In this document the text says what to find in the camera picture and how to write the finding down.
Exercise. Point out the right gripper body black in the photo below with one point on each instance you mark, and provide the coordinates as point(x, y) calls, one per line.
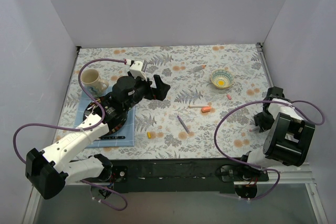
point(262, 120)

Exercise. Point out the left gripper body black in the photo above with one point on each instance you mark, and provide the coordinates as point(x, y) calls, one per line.
point(151, 91)

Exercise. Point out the white pink marker pen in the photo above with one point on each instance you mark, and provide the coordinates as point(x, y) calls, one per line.
point(254, 129)

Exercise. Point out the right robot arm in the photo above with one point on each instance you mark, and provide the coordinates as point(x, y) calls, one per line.
point(289, 135)

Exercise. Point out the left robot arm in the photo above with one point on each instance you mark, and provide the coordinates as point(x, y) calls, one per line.
point(52, 168)

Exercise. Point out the purple marker pen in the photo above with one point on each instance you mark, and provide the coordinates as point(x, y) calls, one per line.
point(183, 124)

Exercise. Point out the grey orange marker pen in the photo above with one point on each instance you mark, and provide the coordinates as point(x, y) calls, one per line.
point(198, 68)

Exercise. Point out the beige ceramic mug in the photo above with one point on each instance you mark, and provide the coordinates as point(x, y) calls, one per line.
point(93, 82)

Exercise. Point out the floral tablecloth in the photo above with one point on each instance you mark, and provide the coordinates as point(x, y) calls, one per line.
point(224, 130)

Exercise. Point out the yellow patterned bowl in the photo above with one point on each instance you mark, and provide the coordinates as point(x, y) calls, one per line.
point(222, 78)

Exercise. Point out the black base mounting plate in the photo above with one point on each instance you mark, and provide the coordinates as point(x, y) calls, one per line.
point(182, 175)

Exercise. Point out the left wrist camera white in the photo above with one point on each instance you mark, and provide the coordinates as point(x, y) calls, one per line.
point(137, 69)

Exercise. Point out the aluminium frame rail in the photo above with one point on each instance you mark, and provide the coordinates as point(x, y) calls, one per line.
point(294, 200)

